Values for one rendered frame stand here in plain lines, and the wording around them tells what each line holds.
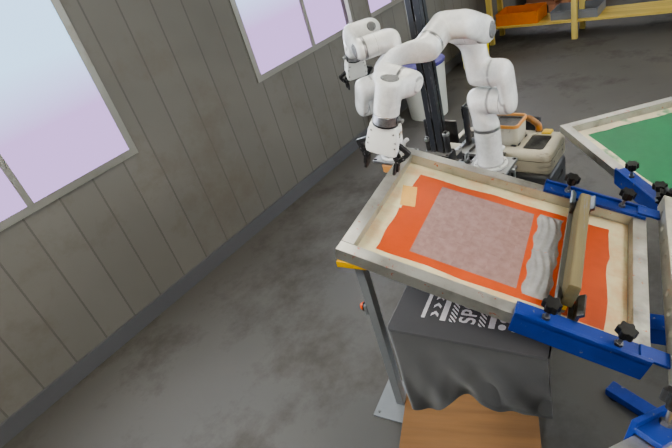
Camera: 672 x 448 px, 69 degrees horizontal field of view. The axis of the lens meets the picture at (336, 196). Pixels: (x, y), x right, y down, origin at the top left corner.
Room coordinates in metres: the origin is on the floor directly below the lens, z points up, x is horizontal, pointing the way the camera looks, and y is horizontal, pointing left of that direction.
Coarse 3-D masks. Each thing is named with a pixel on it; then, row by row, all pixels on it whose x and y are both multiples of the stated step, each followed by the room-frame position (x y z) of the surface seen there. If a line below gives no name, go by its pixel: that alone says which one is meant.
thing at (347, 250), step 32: (416, 160) 1.51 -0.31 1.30; (448, 160) 1.47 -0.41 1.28; (384, 192) 1.32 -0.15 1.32; (544, 192) 1.27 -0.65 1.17; (352, 224) 1.18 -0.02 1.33; (640, 224) 1.10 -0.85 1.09; (352, 256) 1.07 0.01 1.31; (384, 256) 1.05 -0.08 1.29; (640, 256) 0.97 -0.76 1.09; (416, 288) 0.97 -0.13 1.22; (448, 288) 0.92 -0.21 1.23; (640, 288) 0.87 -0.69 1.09; (640, 320) 0.78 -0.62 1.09
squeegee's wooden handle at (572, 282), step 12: (576, 204) 1.16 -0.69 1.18; (588, 204) 1.11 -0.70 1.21; (576, 216) 1.09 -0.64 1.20; (588, 216) 1.06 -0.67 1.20; (576, 228) 1.02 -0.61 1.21; (576, 240) 0.98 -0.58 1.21; (576, 252) 0.93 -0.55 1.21; (576, 264) 0.89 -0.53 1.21; (564, 276) 0.92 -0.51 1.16; (576, 276) 0.86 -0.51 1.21; (564, 288) 0.86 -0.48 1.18; (576, 288) 0.83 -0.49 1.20; (564, 300) 0.84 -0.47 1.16
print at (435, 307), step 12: (432, 300) 1.19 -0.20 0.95; (444, 300) 1.17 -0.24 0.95; (432, 312) 1.14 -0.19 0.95; (444, 312) 1.12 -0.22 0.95; (456, 312) 1.11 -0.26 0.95; (468, 312) 1.09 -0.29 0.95; (468, 324) 1.05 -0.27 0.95; (480, 324) 1.03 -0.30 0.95; (492, 324) 1.02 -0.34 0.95; (504, 324) 1.01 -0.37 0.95
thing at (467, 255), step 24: (408, 216) 1.25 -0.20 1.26; (384, 240) 1.15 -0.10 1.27; (408, 240) 1.14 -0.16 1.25; (432, 240) 1.14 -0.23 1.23; (456, 240) 1.13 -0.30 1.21; (480, 240) 1.12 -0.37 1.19; (432, 264) 1.05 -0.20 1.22; (456, 264) 1.04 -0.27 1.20; (480, 264) 1.03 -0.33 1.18; (504, 264) 1.02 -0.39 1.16; (504, 288) 0.94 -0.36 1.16; (552, 288) 0.93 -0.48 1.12; (600, 288) 0.91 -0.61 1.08; (600, 312) 0.84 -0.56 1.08
